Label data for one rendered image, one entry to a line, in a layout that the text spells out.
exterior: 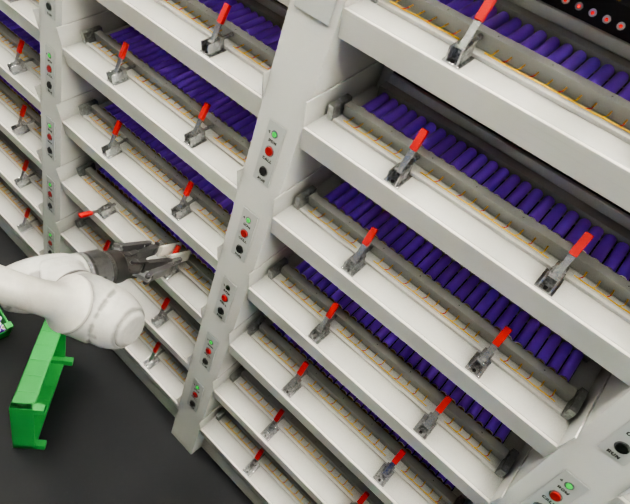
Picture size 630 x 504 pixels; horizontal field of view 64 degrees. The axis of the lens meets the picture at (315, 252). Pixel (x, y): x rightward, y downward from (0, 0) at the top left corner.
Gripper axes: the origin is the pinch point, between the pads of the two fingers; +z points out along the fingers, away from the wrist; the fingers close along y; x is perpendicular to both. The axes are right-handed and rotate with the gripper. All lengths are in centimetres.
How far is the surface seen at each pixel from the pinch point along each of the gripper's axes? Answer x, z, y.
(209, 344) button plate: -13.0, -0.2, 20.3
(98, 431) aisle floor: -64, -4, 2
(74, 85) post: 20.9, -4.5, -44.7
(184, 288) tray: -6.6, 0.8, 6.4
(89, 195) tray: -6.4, 1.3, -35.1
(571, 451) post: 31, -10, 87
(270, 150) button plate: 41.8, -13.5, 21.0
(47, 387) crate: -64, -7, -19
